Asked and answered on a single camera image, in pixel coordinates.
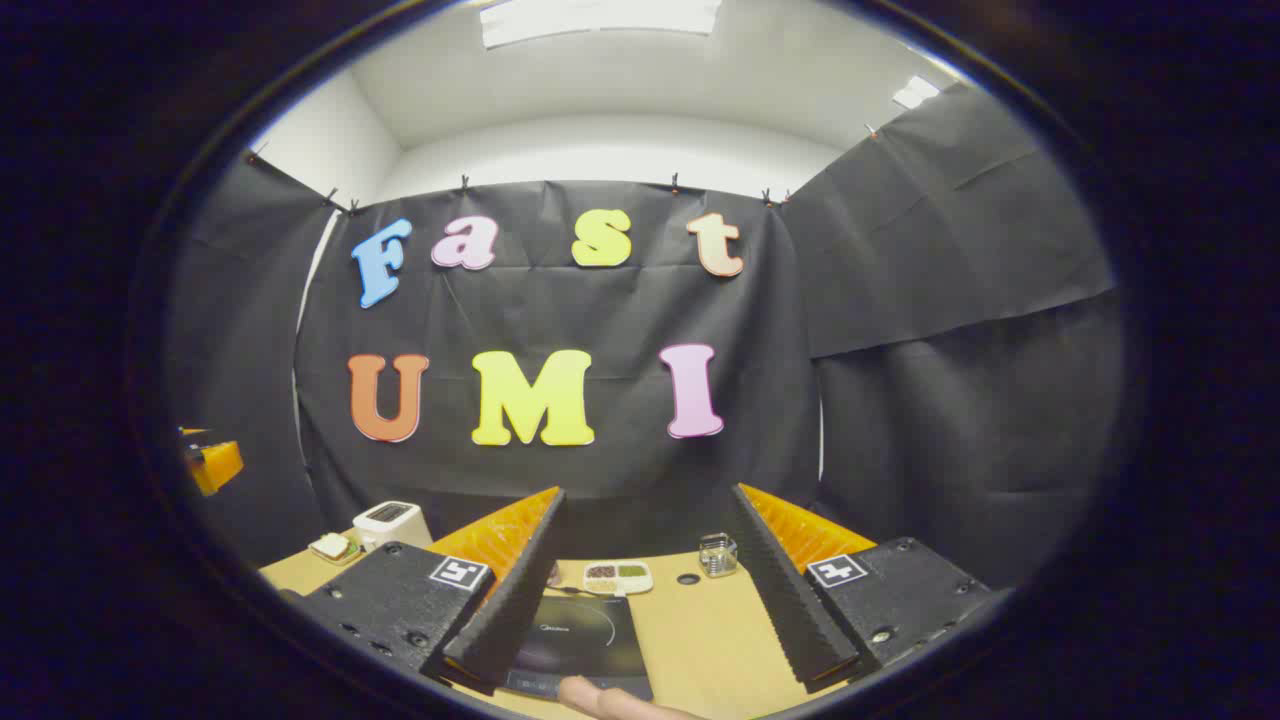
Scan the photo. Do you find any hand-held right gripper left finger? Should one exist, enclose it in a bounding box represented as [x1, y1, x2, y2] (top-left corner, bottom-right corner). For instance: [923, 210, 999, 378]
[280, 487, 568, 698]

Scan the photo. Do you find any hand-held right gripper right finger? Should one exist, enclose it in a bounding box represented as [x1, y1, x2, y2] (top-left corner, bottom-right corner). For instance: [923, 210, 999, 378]
[728, 483, 1001, 694]

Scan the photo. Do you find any black induction cooktop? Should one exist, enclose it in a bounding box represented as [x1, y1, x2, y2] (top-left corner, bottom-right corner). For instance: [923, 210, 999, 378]
[505, 593, 656, 701]

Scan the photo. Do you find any white divided bean dish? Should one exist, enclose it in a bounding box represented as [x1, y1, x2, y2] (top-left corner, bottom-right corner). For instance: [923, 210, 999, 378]
[583, 560, 654, 597]

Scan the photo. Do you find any white toaster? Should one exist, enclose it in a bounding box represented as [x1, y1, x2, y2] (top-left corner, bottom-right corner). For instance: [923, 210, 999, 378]
[352, 501, 434, 553]

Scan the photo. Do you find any black backdrop cloth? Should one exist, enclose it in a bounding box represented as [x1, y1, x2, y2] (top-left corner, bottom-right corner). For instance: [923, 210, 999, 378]
[165, 85, 1126, 591]

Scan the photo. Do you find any large ceiling light panel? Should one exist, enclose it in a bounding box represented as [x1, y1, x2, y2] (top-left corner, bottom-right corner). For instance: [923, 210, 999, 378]
[480, 0, 723, 49]

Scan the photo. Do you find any wire mesh holder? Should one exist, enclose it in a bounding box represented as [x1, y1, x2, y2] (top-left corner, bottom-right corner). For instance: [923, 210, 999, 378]
[698, 533, 739, 579]

